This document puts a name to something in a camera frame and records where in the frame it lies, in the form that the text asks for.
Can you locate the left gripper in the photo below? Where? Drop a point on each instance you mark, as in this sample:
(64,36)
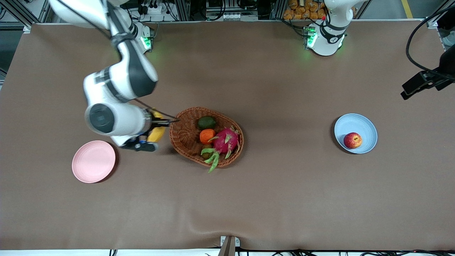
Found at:
(429,79)

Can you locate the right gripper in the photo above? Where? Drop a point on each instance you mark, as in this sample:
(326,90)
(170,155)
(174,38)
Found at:
(156,123)

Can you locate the yellow banana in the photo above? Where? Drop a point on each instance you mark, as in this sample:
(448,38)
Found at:
(156,134)

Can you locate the red apple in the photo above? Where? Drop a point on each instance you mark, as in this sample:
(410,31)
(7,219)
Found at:
(352,140)

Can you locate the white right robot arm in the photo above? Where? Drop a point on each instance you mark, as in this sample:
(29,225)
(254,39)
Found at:
(131,71)

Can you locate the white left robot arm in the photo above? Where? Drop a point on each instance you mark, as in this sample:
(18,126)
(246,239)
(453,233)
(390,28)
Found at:
(325,44)

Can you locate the brown wicker basket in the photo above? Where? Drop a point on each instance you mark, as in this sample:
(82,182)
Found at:
(185,137)

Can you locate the green avocado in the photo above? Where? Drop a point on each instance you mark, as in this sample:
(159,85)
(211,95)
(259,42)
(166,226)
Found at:
(206,122)

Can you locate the orange tangerine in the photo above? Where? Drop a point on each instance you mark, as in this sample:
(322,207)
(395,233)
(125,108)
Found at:
(207,136)

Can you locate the brown kiwi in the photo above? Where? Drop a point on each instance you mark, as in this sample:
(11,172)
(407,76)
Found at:
(207,146)

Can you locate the pink dragon fruit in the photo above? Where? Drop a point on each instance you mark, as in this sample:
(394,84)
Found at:
(225,140)

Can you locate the pink plate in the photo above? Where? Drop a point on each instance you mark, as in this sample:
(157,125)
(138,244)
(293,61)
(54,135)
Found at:
(93,161)

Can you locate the blue plate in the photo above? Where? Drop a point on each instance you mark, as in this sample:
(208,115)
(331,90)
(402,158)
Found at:
(355,122)

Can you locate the brown table cloth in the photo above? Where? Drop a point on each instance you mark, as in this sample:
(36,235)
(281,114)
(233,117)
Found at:
(227,199)

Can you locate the white power strip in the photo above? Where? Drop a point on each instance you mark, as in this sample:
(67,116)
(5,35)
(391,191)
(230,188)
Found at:
(154,10)

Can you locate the white connector block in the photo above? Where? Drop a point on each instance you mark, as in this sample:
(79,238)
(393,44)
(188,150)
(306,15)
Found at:
(240,16)

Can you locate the bag of orange fruits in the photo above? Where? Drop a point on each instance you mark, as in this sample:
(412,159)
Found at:
(302,9)

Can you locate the aluminium frame profile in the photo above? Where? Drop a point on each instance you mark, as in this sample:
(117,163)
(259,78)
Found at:
(432,22)
(21,14)

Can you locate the metal table clamp bracket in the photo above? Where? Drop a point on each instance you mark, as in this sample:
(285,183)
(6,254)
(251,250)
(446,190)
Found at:
(229,247)

